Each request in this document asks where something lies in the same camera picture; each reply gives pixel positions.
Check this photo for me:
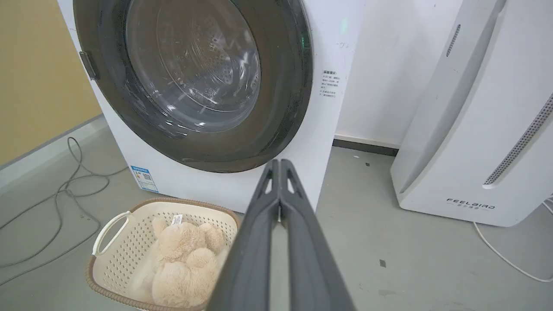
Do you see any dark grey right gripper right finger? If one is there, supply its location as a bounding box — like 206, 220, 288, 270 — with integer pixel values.
280, 159, 356, 311

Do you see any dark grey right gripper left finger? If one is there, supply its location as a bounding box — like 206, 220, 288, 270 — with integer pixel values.
207, 159, 280, 311

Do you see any white front-load washing machine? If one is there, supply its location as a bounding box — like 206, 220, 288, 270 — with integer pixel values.
57, 0, 365, 214

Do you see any dark round washing machine door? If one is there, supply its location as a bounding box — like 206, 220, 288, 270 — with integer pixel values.
73, 0, 313, 174

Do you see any beige plush teddy bear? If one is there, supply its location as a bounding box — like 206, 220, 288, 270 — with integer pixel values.
130, 215, 230, 309

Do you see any cream perforated laundry basket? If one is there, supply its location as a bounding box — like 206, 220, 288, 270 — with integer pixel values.
86, 197, 241, 311

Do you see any white Feelbird air purifier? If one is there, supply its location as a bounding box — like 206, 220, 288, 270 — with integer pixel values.
391, 0, 553, 227

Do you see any white power cable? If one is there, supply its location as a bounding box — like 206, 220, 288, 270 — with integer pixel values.
473, 195, 553, 283

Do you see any grey floor cable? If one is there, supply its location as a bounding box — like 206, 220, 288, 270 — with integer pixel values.
0, 137, 128, 286

